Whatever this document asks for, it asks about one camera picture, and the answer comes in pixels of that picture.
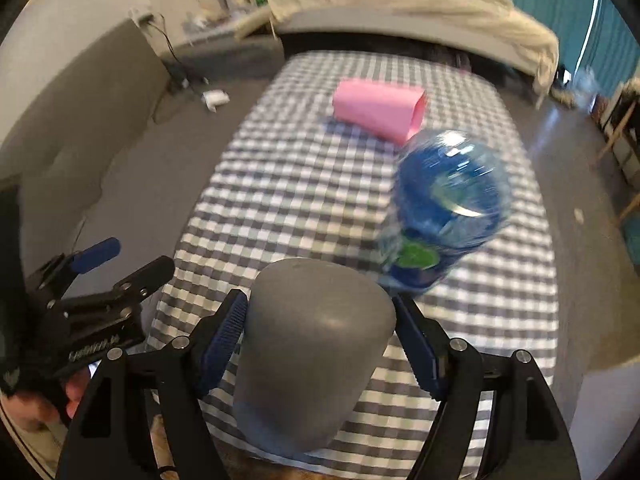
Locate wooden chair with clothes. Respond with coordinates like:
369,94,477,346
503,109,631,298
594,79,640,226

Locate white bedside table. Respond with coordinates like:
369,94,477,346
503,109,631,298
182,6,272,44

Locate beige bed sheet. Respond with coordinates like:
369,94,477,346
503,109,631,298
211,0,561,97

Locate grey plastic cup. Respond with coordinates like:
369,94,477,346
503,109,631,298
233,258,396,456

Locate white wall socket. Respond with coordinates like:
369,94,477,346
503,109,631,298
128,6,154,26

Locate large clear water jug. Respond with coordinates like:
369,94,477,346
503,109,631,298
572,66,599,108

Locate person's left hand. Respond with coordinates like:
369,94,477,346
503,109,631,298
1,367,91,432

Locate grey fabric sofa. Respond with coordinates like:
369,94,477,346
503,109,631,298
1,18,283,295

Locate black power cable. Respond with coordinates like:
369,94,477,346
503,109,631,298
139,14,212,126

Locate blue plastic water bottle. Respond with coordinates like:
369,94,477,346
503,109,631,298
378,129,512,295

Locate crumpled white tissue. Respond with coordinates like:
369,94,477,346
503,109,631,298
201,89,230,113

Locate teal curtain right panel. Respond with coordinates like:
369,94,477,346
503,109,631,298
579,0,639,98

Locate pink rectangular box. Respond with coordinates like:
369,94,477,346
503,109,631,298
332,78,427,145

